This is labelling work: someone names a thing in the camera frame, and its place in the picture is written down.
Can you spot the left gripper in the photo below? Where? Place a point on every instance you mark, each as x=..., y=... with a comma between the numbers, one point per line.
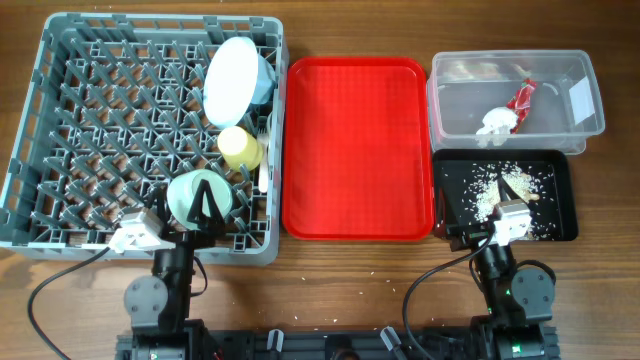
x=204, y=237

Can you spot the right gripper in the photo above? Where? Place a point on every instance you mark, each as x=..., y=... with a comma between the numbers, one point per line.
x=448, y=226

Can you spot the light green bowl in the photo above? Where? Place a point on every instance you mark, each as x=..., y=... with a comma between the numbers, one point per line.
x=182, y=190

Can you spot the rice and food scraps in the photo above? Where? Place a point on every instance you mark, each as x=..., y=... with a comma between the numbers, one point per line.
x=533, y=181

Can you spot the white paper napkin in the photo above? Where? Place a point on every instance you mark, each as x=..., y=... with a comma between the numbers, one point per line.
x=496, y=125

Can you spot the yellow plastic cup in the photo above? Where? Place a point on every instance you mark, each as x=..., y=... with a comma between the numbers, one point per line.
x=238, y=148

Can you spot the red snack wrapper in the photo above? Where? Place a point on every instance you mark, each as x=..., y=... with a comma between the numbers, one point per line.
x=520, y=103

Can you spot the white plastic fork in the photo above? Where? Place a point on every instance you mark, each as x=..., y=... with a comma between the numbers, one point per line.
x=263, y=175

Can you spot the white plastic spoon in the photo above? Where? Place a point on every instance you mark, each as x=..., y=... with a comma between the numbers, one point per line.
x=271, y=123

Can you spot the light blue plate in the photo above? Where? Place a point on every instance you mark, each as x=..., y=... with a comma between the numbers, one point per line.
x=230, y=82

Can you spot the light blue small bowl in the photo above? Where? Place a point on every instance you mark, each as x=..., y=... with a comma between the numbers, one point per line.
x=265, y=82

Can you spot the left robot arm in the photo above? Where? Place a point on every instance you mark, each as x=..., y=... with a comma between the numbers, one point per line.
x=159, y=303

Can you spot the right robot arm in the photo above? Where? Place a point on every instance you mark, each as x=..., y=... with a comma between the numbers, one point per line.
x=519, y=295

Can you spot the black plastic waste tray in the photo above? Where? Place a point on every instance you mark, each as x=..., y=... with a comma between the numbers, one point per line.
x=556, y=158

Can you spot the grey plastic dishwasher rack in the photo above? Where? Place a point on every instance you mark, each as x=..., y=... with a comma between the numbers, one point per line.
x=114, y=108

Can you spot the clear plastic waste bin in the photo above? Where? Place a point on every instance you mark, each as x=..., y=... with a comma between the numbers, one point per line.
x=464, y=86

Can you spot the red plastic serving tray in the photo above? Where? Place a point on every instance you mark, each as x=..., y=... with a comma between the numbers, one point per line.
x=357, y=158

